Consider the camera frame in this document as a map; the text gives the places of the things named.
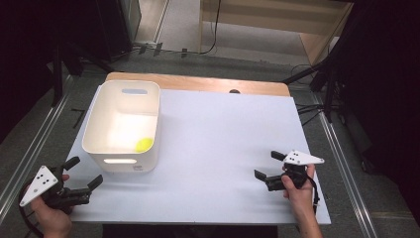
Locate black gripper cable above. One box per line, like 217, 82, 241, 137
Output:
18, 182, 46, 238
307, 176, 322, 215

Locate yellow tennis ball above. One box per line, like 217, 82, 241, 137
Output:
134, 137, 155, 154

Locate wooden table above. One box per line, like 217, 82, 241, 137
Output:
105, 71, 291, 98

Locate dark curtain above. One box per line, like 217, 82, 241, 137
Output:
330, 0, 420, 229
0, 0, 100, 145

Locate black metal stand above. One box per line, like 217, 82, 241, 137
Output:
49, 41, 115, 108

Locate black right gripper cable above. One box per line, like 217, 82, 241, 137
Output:
307, 176, 322, 215

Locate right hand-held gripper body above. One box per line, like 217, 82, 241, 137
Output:
265, 150, 326, 192

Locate white plastic bin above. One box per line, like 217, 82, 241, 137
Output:
81, 79, 162, 175

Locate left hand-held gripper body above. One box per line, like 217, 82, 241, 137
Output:
18, 165, 92, 211

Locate black tripod stand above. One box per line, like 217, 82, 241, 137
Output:
281, 29, 353, 124

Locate black cabinet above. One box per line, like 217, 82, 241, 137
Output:
94, 0, 143, 63

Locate white power strip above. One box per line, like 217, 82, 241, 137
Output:
133, 40, 160, 48

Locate black floor cables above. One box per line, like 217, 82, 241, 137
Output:
289, 63, 326, 127

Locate white board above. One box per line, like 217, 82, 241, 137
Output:
66, 85, 332, 226

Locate light wooden furniture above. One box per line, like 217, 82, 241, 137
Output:
197, 0, 355, 66

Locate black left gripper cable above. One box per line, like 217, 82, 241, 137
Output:
18, 182, 46, 238

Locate black hanging cable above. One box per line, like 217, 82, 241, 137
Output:
198, 0, 223, 57

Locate person's left hand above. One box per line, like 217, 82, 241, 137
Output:
31, 174, 73, 238

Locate metal floor rail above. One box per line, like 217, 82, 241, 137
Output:
0, 74, 74, 219
311, 92, 379, 238

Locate person's right hand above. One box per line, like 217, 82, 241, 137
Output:
280, 164, 317, 220

